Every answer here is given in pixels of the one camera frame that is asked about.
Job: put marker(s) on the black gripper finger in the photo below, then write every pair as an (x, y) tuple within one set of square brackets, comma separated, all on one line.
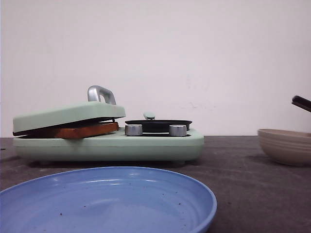
[(301, 102)]

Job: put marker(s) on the beige ribbed bowl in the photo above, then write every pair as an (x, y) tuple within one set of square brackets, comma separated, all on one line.
[(286, 147)]

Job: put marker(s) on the bread slice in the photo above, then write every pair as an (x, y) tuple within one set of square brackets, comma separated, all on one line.
[(85, 131)]

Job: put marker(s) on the mint green sandwich maker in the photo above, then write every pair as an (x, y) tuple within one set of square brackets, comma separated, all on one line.
[(33, 141)]

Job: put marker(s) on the right silver knob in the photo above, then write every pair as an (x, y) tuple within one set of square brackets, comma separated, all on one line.
[(177, 130)]

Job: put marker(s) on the silver knob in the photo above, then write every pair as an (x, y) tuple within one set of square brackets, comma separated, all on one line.
[(177, 130), (133, 130)]

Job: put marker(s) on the black frying pan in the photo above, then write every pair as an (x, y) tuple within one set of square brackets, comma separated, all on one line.
[(152, 125)]

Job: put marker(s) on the left silver knob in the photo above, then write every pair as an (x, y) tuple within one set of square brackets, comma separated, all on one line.
[(133, 130)]

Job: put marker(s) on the blue plastic plate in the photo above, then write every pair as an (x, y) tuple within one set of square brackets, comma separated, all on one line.
[(118, 199)]

